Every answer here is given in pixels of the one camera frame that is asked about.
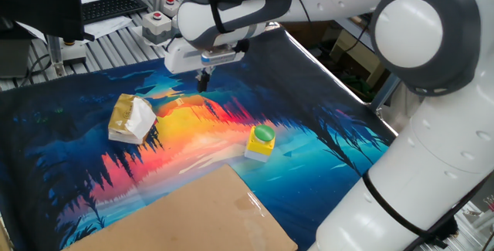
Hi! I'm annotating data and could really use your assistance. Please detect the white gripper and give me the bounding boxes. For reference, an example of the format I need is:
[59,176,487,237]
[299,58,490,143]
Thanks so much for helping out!
[164,37,246,93]

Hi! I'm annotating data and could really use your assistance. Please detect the yellow box green push button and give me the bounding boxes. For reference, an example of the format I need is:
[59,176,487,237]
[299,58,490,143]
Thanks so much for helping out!
[244,124,276,164]

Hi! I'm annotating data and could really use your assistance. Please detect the large grey red-button box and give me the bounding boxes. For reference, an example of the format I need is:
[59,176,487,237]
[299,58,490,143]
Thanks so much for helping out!
[141,10,174,46]

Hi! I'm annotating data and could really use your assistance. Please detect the small grey red-button box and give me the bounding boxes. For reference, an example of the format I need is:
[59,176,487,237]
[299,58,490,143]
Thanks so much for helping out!
[161,0,183,18]

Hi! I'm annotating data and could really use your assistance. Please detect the gold tissue pack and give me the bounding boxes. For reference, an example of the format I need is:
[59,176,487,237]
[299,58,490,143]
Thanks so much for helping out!
[107,93,157,145]

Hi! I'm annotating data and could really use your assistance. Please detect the white paper sheets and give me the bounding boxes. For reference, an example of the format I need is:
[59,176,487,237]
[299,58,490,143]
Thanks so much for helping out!
[82,14,134,40]

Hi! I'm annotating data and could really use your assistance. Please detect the black keyboard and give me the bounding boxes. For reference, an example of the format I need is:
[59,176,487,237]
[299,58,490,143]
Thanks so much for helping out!
[80,0,150,25]

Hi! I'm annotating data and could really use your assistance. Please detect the white monitor stand base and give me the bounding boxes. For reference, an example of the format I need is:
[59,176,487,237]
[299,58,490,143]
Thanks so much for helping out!
[46,35,88,67]

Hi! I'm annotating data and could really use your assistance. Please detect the brown cardboard sheet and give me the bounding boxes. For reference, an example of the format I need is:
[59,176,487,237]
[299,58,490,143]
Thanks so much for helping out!
[63,164,299,251]

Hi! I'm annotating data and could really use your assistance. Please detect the colourful forest sunset cloth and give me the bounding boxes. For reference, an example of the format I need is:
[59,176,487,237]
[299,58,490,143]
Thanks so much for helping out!
[0,26,398,251]

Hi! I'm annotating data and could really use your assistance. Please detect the beige cardboard box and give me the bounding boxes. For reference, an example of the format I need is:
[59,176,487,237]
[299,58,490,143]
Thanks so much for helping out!
[331,29,384,86]

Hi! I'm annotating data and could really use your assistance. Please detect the black monitor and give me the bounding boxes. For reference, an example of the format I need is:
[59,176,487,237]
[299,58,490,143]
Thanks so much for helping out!
[0,0,96,42]

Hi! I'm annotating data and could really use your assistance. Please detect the grey metal case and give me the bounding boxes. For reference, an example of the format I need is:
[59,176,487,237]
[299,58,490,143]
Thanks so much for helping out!
[0,38,32,80]

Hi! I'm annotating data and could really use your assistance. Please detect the slanted aluminium frame post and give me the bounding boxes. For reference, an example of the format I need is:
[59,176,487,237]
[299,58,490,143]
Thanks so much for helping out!
[368,72,402,113]

